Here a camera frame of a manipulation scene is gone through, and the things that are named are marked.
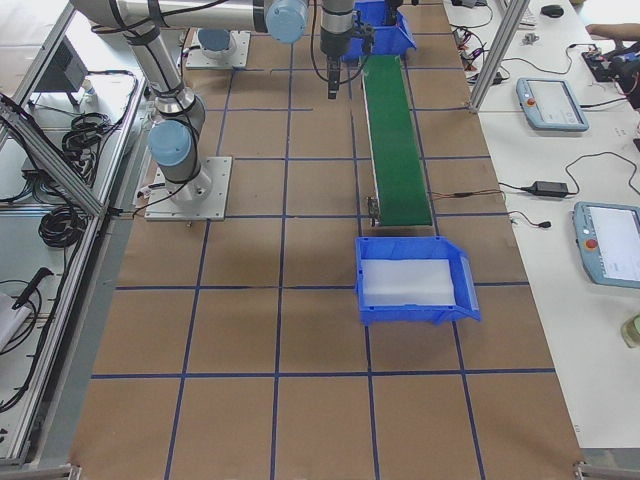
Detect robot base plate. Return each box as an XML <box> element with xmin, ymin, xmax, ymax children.
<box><xmin>143</xmin><ymin>156</ymin><xmax>233</xmax><ymax>221</ymax></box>
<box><xmin>186</xmin><ymin>29</ymin><xmax>250</xmax><ymax>70</ymax></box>

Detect left blue plastic bin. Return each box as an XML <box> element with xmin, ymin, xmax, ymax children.
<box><xmin>354</xmin><ymin>1</ymin><xmax>417</xmax><ymax>56</ymax></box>

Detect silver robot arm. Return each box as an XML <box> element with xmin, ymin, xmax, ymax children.
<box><xmin>73</xmin><ymin>1</ymin><xmax>312</xmax><ymax>205</ymax></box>
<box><xmin>198</xmin><ymin>1</ymin><xmax>374</xmax><ymax>59</ymax></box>

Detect green conveyor belt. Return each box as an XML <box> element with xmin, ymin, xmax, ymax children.
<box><xmin>362</xmin><ymin>55</ymin><xmax>433</xmax><ymax>227</ymax></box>

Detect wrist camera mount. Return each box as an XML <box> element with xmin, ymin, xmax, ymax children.
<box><xmin>352</xmin><ymin>10</ymin><xmax>375</xmax><ymax>56</ymax></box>

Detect teach pendant far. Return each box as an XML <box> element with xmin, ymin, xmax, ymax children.
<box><xmin>516</xmin><ymin>78</ymin><xmax>589</xmax><ymax>132</ymax></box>

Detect teach pendant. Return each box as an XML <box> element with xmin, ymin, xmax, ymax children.
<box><xmin>572</xmin><ymin>201</ymin><xmax>639</xmax><ymax>289</ymax></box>
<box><xmin>516</xmin><ymin>78</ymin><xmax>589</xmax><ymax>132</ymax></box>

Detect right blue plastic bin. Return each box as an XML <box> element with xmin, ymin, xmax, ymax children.
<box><xmin>355</xmin><ymin>236</ymin><xmax>481</xmax><ymax>325</ymax></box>

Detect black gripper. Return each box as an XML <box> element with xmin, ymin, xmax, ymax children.
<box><xmin>326</xmin><ymin>56</ymin><xmax>340</xmax><ymax>100</ymax></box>
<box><xmin>384</xmin><ymin>0</ymin><xmax>401</xmax><ymax>25</ymax></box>

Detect blue plastic bin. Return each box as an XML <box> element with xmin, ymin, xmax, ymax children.
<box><xmin>354</xmin><ymin>1</ymin><xmax>417</xmax><ymax>56</ymax></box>
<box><xmin>355</xmin><ymin>236</ymin><xmax>481</xmax><ymax>325</ymax></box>

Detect red black conveyor wire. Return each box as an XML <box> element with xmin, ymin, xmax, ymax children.
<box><xmin>430</xmin><ymin>189</ymin><xmax>504</xmax><ymax>201</ymax></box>

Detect aluminium frame post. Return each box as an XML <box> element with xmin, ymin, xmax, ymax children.
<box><xmin>468</xmin><ymin>0</ymin><xmax>529</xmax><ymax>113</ymax></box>

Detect black power adapter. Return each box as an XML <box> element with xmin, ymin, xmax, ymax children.
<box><xmin>522</xmin><ymin>180</ymin><xmax>570</xmax><ymax>198</ymax></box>

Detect teach pendant near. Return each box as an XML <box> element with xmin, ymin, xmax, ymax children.
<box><xmin>572</xmin><ymin>201</ymin><xmax>639</xmax><ymax>289</ymax></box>

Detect white foam pad right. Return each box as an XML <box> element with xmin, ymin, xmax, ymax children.
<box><xmin>362</xmin><ymin>259</ymin><xmax>455</xmax><ymax>306</ymax></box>

